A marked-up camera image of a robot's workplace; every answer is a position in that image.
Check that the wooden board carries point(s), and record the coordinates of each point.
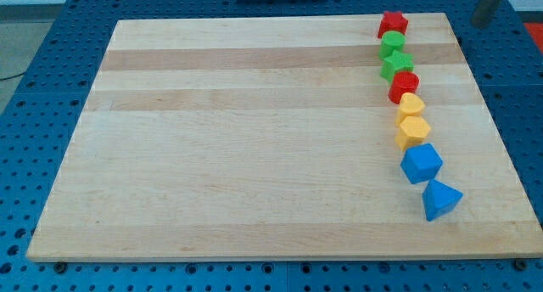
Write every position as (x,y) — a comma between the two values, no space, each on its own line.
(273,139)

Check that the green star block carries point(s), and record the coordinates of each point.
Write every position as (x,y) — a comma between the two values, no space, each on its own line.
(395,63)

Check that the red star block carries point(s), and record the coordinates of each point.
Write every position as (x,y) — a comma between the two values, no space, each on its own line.
(392,21)

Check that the yellow hexagon block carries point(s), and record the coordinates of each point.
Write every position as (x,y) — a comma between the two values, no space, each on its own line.
(412,131)

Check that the red cylinder block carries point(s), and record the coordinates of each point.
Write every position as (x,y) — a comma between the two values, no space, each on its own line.
(403,82)

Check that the yellow heart block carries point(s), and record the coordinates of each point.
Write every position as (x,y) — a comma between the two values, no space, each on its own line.
(410,105)

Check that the blue cube block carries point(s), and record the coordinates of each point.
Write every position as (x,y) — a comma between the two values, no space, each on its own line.
(421,163)

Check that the green cylinder block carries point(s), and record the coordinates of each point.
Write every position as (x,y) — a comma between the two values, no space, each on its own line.
(391,41)

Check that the blue triangle block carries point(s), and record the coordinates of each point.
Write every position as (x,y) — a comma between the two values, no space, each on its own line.
(439,199)

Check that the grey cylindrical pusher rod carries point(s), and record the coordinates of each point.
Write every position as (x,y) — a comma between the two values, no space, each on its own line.
(484,12)

